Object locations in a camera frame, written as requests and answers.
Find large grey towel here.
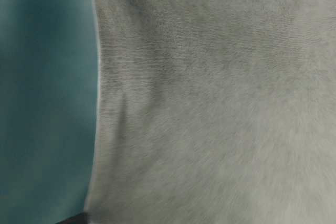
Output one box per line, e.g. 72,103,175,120
85,0,335,223

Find teal backdrop sheet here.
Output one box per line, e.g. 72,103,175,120
1,0,97,223

